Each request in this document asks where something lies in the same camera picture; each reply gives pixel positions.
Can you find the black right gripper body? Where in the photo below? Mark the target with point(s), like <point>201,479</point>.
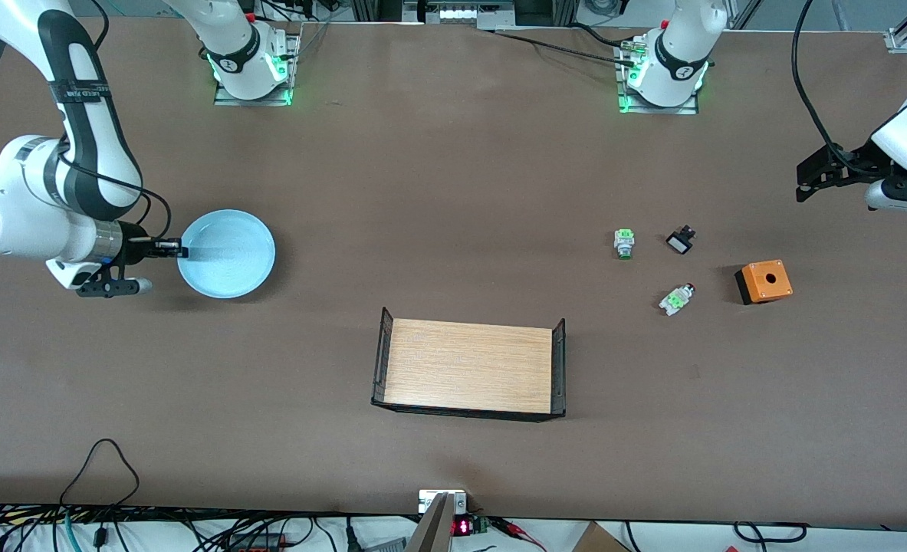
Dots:
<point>134,241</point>

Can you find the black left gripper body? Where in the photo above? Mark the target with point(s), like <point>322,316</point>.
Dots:
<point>858,163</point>

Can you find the light blue plate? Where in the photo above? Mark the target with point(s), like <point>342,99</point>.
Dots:
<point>227,257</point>

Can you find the red push button switch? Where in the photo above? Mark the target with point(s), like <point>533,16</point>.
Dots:
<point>675,301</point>

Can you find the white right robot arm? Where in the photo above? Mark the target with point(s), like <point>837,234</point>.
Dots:
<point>85,153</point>

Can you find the orange black power strip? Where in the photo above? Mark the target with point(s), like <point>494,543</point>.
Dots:
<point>257,542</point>

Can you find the wooden tray black mesh sides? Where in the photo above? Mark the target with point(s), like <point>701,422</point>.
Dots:
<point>468,360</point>

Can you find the white light bar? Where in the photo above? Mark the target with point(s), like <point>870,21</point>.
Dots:
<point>461,14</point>

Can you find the red digit display module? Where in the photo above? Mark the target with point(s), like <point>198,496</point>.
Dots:
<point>462,527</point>

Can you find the brown cardboard piece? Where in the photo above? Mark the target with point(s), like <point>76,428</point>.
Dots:
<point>595,540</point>

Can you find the red clip lead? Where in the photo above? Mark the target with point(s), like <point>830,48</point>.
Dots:
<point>511,527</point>

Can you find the orange button enclosure box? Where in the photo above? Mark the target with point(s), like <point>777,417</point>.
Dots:
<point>767,282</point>

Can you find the black switch module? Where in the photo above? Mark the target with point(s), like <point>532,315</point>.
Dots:
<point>679,244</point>

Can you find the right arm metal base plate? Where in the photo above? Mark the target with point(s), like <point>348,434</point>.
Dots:
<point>254,101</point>

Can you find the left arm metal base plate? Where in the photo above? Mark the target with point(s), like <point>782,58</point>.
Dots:
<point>656,110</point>

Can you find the green push button switch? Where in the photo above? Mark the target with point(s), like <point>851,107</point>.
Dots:
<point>624,241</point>

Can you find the silver mount bracket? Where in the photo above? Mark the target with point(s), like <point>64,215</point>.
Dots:
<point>430,500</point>

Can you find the grey metal post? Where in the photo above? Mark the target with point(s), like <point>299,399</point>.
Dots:
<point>432,533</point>

